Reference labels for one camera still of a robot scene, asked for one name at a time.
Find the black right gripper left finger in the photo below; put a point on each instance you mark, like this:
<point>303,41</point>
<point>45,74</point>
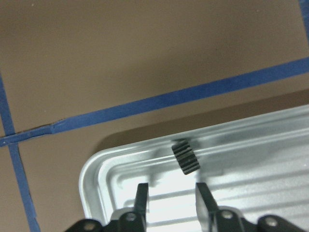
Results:
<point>141,206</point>

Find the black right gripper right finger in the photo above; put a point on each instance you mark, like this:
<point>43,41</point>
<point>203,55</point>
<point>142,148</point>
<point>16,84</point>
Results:
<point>206,207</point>

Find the black bearing gear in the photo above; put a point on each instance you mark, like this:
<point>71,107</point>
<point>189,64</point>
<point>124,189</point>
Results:
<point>185,157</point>

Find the silver ribbed metal tray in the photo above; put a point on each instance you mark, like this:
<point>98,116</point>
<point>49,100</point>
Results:
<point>258,165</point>

